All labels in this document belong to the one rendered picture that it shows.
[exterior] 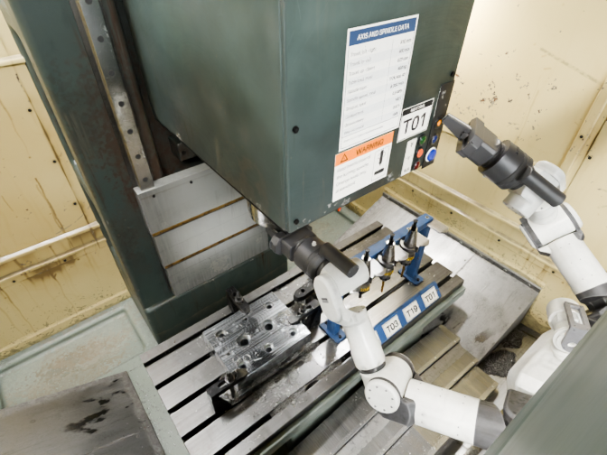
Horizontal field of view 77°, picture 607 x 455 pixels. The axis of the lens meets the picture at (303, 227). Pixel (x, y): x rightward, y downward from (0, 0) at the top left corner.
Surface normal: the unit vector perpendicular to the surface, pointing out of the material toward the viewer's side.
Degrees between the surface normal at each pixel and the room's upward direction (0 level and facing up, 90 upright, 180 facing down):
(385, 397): 69
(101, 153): 90
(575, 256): 49
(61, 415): 24
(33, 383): 0
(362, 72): 90
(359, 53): 90
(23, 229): 90
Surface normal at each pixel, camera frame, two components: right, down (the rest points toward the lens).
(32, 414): 0.32, -0.86
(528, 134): -0.78, 0.40
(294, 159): 0.62, 0.51
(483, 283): -0.32, -0.53
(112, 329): 0.00, -0.76
